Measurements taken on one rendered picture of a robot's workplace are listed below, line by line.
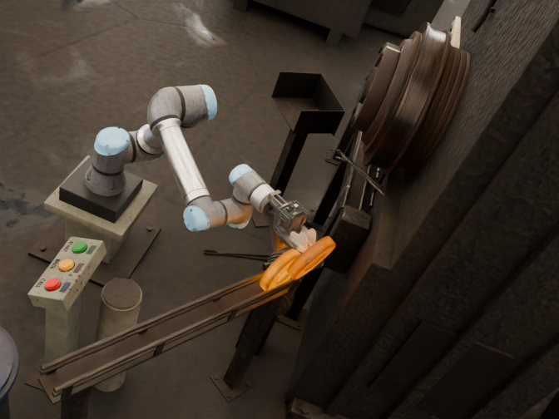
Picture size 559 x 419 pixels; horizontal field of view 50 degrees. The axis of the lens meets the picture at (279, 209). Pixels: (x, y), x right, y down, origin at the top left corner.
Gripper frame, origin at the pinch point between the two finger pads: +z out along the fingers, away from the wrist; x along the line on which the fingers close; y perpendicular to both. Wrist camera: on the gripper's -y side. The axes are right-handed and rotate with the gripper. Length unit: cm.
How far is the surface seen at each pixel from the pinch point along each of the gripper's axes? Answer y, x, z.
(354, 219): -6.6, 28.1, -7.8
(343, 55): -78, 223, -177
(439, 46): 47, 47, -15
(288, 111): -22, 67, -80
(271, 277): -12.3, -6.8, -5.9
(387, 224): -0.2, 29.3, 2.5
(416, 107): 35.0, 34.0, -7.0
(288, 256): -7.9, -0.6, -7.2
